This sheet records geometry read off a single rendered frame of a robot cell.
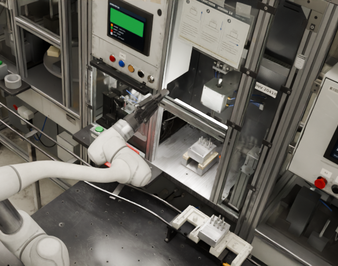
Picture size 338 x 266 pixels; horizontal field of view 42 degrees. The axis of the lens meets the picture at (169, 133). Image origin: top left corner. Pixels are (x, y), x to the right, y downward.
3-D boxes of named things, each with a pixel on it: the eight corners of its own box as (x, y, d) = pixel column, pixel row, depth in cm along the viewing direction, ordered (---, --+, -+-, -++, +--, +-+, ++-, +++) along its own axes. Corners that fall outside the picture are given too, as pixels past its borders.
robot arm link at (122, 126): (121, 133, 182) (131, 124, 184) (108, 123, 187) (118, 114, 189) (128, 145, 189) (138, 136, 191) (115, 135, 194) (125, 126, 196)
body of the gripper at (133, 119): (136, 135, 191) (151, 121, 194) (130, 124, 184) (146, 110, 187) (125, 127, 195) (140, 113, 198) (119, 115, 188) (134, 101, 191)
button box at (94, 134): (89, 145, 239) (89, 128, 231) (99, 138, 244) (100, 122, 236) (100, 152, 236) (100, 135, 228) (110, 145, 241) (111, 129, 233)
